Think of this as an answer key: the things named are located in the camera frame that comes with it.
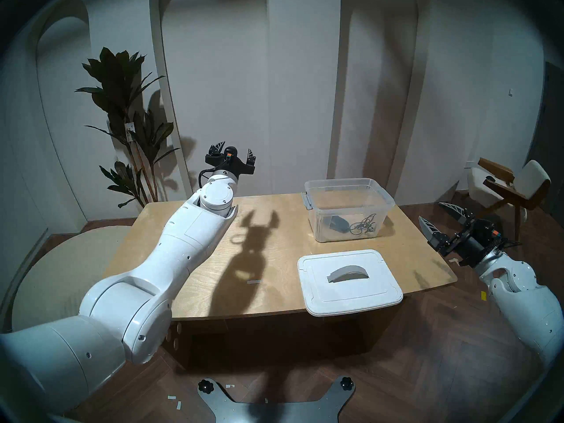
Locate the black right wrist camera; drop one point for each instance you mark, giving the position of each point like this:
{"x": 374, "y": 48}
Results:
{"x": 492, "y": 233}

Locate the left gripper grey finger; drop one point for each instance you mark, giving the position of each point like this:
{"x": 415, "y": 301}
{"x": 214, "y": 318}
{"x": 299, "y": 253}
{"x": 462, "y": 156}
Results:
{"x": 251, "y": 162}
{"x": 215, "y": 153}

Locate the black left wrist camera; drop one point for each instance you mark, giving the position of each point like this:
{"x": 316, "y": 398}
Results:
{"x": 230, "y": 152}

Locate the round pale green rug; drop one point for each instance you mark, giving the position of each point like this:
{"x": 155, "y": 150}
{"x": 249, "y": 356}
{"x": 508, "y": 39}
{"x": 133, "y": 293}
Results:
{"x": 53, "y": 272}

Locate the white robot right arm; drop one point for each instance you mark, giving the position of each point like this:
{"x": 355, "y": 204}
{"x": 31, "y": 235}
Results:
{"x": 528, "y": 298}

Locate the tall dark green plant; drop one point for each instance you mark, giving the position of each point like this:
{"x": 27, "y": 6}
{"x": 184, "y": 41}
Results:
{"x": 116, "y": 74}

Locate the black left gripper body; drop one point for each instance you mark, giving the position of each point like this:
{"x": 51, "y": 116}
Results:
{"x": 229, "y": 168}

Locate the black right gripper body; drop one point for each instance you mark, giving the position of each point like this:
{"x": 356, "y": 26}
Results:
{"x": 469, "y": 248}

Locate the grey metal robot base plate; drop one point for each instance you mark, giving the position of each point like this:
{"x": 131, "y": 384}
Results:
{"x": 273, "y": 411}

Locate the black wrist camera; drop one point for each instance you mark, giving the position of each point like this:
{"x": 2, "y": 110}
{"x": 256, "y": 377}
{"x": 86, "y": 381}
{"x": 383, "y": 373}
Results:
{"x": 492, "y": 233}
{"x": 230, "y": 152}

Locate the wooden armchair with white cushions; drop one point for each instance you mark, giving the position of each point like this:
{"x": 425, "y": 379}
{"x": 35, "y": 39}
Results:
{"x": 533, "y": 175}

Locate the clear plastic storage container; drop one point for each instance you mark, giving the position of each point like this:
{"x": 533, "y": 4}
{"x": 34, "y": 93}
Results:
{"x": 321, "y": 232}

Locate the white plant label tag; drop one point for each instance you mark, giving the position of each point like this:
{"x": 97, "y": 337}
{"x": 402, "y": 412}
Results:
{"x": 129, "y": 131}

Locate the black star knob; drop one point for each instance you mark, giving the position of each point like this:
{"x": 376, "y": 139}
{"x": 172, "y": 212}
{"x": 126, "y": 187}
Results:
{"x": 205, "y": 386}
{"x": 347, "y": 384}

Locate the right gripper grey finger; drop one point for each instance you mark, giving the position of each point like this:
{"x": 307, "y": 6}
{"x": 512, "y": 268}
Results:
{"x": 460, "y": 213}
{"x": 436, "y": 237}

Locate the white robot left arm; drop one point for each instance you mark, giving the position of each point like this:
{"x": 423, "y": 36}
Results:
{"x": 132, "y": 303}

